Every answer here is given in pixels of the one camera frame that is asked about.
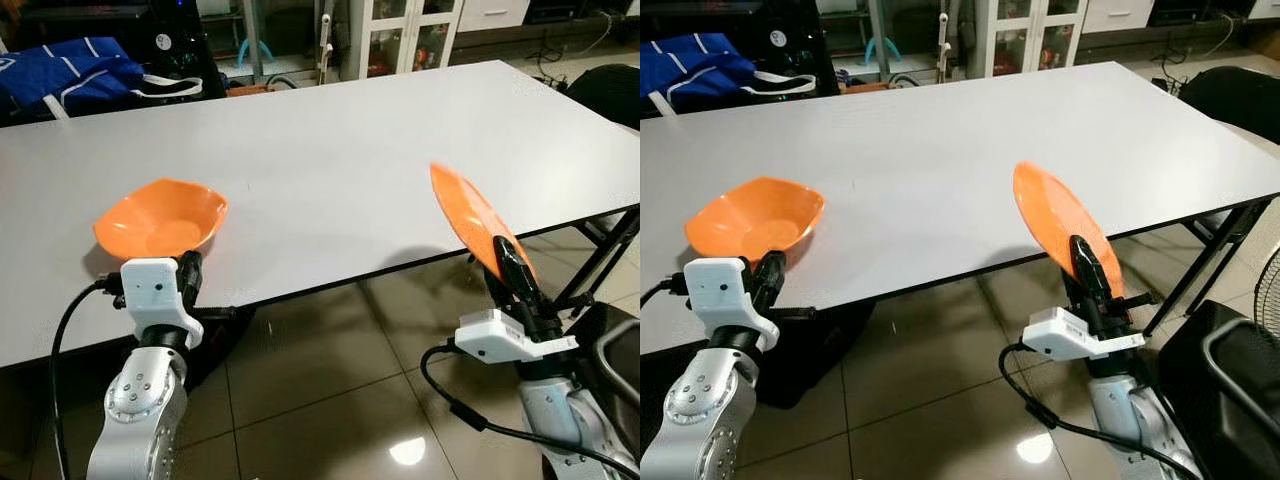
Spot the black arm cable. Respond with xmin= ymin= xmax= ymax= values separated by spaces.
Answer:
xmin=640 ymin=278 xmax=693 ymax=311
xmin=420 ymin=343 xmax=641 ymax=480
xmin=50 ymin=278 xmax=126 ymax=480
xmin=998 ymin=343 xmax=1201 ymax=480

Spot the black bin with grey handle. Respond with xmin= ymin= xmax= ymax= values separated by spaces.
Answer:
xmin=1158 ymin=298 xmax=1280 ymax=480
xmin=575 ymin=300 xmax=641 ymax=473

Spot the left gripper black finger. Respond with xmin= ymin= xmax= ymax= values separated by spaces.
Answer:
xmin=757 ymin=250 xmax=788 ymax=306
xmin=178 ymin=250 xmax=205 ymax=304

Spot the orange plastic plate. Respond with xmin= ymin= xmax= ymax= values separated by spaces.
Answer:
xmin=1012 ymin=161 xmax=1126 ymax=299
xmin=430 ymin=162 xmax=538 ymax=286

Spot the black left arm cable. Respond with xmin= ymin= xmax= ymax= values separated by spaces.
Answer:
xmin=50 ymin=278 xmax=126 ymax=480
xmin=640 ymin=278 xmax=693 ymax=311

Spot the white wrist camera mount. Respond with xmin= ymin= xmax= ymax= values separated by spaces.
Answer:
xmin=120 ymin=257 xmax=206 ymax=349
xmin=1020 ymin=306 xmax=1146 ymax=361
xmin=455 ymin=308 xmax=579 ymax=363
xmin=685 ymin=257 xmax=781 ymax=351

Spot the black floor fan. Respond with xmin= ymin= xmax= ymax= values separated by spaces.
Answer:
xmin=1250 ymin=245 xmax=1280 ymax=331

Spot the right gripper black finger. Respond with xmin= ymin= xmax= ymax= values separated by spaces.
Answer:
xmin=1068 ymin=235 xmax=1113 ymax=306
xmin=490 ymin=235 xmax=538 ymax=306

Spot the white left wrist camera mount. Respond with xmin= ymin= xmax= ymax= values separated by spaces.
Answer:
xmin=685 ymin=257 xmax=781 ymax=351
xmin=120 ymin=257 xmax=206 ymax=349

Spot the blue bag with white straps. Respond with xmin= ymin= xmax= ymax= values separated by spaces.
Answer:
xmin=0 ymin=37 xmax=204 ymax=119
xmin=640 ymin=33 xmax=816 ymax=113

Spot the black box with round logo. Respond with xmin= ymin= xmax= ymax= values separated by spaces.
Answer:
xmin=765 ymin=0 xmax=841 ymax=71
xmin=150 ymin=0 xmax=226 ymax=76

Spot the black chair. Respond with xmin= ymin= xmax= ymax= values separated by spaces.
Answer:
xmin=565 ymin=63 xmax=641 ymax=131
xmin=1180 ymin=66 xmax=1280 ymax=146

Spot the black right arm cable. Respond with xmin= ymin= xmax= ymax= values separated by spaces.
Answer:
xmin=998 ymin=343 xmax=1201 ymax=480
xmin=420 ymin=343 xmax=641 ymax=480

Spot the orange plastic bowl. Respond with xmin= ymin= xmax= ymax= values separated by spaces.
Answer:
xmin=684 ymin=177 xmax=827 ymax=263
xmin=93 ymin=178 xmax=229 ymax=263

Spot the white glass door cabinet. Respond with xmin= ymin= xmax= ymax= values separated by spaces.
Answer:
xmin=340 ymin=0 xmax=466 ymax=81
xmin=975 ymin=0 xmax=1086 ymax=79

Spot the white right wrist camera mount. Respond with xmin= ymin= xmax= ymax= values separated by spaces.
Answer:
xmin=1020 ymin=306 xmax=1146 ymax=361
xmin=455 ymin=308 xmax=579 ymax=363

